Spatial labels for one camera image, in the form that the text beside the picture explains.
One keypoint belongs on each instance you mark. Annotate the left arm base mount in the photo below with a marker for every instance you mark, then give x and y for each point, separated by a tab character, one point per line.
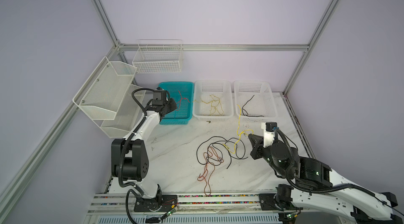
161	203

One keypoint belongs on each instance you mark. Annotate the white plastic basket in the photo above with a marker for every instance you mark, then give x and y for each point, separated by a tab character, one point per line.
254	101
213	100

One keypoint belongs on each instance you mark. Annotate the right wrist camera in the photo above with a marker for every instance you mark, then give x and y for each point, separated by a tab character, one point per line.
270	134

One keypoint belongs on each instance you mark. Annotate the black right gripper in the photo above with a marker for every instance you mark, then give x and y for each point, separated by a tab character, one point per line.
255	141

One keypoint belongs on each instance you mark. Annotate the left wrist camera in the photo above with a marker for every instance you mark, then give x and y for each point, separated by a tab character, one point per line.
160	94

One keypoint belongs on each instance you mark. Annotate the white mesh shelf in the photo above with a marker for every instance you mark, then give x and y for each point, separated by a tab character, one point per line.
125	119
102	94

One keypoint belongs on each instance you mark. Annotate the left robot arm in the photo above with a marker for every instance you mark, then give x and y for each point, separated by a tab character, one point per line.
129	158

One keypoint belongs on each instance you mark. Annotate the teal plastic basket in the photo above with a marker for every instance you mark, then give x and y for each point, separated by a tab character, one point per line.
183	94

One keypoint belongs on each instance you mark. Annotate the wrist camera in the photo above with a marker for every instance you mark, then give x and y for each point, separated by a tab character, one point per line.
270	134
160	94

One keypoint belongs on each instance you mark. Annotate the white plastic basket right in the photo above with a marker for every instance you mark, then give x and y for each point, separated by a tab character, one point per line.
254	101

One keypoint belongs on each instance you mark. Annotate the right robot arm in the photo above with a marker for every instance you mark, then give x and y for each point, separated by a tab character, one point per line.
312	185

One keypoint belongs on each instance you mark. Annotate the white plastic basket middle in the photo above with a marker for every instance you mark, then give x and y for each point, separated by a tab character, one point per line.
213	100

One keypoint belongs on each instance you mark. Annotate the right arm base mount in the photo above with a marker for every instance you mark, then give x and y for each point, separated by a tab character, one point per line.
281	200

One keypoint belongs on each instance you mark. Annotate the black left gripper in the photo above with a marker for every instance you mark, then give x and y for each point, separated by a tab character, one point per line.
173	105

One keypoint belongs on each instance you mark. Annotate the white mesh upper shelf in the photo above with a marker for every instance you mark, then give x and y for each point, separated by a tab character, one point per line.
102	94

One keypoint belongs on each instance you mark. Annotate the front rail with cables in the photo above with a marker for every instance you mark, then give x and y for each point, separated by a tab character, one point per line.
196	208

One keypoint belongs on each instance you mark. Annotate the white mesh lower shelf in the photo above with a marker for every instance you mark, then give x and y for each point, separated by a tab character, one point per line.
125	119

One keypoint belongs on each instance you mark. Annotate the white wire wall basket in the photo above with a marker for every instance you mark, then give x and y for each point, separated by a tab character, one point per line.
159	56

